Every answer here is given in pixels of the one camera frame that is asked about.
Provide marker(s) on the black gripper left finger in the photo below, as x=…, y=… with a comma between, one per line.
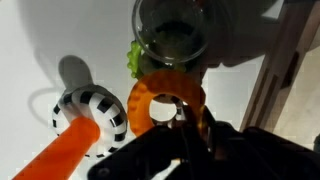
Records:
x=141, y=158

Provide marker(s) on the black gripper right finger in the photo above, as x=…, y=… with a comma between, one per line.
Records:
x=218, y=136

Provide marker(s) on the wooden tray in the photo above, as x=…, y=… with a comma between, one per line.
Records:
x=299, y=23

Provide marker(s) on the orange stacking post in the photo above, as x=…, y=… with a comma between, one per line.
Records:
x=61, y=157

